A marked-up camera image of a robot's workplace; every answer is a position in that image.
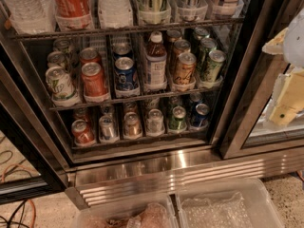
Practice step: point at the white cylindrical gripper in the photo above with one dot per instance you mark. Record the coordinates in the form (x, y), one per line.
(294, 45)

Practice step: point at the tea bottle with white cap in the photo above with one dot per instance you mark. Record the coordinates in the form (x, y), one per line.
(155, 62)

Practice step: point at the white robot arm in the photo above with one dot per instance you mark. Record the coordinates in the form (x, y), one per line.
(293, 52)

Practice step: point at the fridge right glass door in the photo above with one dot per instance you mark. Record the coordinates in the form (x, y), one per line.
(249, 130)

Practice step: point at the fridge glass door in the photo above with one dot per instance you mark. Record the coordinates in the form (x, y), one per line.
(24, 130)
(249, 130)

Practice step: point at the steel fridge bottom grille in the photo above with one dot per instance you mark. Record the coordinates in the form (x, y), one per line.
(110, 181)

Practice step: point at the red Coca-Cola bottle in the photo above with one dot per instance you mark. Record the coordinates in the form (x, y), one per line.
(73, 15)

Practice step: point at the clear water bottle top left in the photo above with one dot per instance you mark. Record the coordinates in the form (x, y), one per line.
(32, 16)

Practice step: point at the fridge left glass door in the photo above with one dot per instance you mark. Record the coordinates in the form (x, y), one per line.
(24, 130)

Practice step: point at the middle green can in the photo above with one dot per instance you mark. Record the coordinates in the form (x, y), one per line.
(205, 46)

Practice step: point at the rear green can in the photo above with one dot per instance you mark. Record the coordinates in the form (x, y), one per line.
(198, 34)

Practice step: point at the bottom blue can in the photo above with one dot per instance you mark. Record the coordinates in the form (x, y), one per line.
(199, 115)

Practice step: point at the front orange gold can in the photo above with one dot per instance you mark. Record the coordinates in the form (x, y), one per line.
(184, 68)

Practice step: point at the orange gold can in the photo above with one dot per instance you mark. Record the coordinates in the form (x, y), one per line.
(172, 35)
(184, 68)
(179, 47)

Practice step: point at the middle orange gold can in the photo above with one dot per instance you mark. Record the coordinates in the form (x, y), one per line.
(179, 47)

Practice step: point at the tall silver striped can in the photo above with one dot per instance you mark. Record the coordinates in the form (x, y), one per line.
(191, 10)

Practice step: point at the bottom green can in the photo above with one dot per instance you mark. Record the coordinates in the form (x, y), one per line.
(177, 119)

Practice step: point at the rear orange gold can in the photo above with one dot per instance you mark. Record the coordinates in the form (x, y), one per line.
(172, 35)

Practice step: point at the right clear plastic bin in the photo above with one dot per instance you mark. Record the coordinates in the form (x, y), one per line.
(241, 203)

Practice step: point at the clear plastic bin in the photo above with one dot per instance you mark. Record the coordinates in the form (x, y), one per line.
(241, 203)
(142, 211)

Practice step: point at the bottom white silver can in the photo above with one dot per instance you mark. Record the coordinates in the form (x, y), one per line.
(155, 121)

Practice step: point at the tall green striped can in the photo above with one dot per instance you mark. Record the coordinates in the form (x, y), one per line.
(153, 12)

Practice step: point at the front blue Pepsi can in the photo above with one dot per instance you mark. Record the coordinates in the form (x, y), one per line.
(126, 74)

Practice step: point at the blue pepsi can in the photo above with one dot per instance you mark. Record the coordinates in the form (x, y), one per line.
(122, 50)
(126, 74)

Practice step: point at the bottom bronze can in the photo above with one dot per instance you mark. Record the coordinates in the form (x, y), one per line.
(131, 124)

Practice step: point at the rear blue Pepsi can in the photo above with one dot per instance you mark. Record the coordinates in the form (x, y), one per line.
(122, 50)

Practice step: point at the front red soda can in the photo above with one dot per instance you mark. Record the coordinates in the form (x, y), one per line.
(93, 76)

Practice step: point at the red soda can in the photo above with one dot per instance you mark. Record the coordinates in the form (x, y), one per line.
(93, 76)
(89, 55)
(82, 132)

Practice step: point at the left clear plastic bin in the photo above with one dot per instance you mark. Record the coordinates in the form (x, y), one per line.
(142, 211)

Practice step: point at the rear red soda can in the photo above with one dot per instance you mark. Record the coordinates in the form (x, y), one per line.
(89, 55)

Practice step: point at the bottom red soda can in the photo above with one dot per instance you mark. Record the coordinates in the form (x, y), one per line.
(82, 132)

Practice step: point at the front white green 7up can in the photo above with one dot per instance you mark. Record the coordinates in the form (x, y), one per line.
(60, 83)

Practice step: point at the rear white 7up can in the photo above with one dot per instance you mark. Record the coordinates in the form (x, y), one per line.
(67, 47)

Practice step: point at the middle white 7up can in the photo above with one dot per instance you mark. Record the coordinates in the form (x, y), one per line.
(57, 58)

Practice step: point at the middle wire fridge shelf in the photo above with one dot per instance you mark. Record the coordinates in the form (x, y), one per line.
(162, 94)

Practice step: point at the wire fridge shelf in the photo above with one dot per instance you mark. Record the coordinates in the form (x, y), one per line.
(133, 29)
(162, 94)

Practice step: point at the upper wire fridge shelf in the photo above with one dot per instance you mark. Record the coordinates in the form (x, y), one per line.
(133, 29)

